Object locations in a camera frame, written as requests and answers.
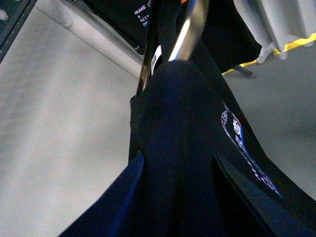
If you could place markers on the black printed t-shirt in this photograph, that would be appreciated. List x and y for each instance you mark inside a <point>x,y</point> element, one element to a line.
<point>185,116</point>
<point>226,36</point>

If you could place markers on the grey curtain cloth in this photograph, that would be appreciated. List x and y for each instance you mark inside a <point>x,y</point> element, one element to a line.
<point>275,23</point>

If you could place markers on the left gripper black left-camera finger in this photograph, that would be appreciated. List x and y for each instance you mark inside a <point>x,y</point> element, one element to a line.
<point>249,210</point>

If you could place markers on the black frame at corner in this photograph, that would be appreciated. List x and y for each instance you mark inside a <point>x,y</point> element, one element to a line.
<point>13,14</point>

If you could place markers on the grey vertical rack post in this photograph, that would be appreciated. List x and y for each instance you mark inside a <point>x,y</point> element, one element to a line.
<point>102,37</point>

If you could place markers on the black printed hanging t-shirt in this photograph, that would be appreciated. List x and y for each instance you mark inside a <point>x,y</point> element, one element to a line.
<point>226,36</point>

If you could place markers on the black rack base foot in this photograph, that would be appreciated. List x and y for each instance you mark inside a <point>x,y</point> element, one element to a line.
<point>242,70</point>

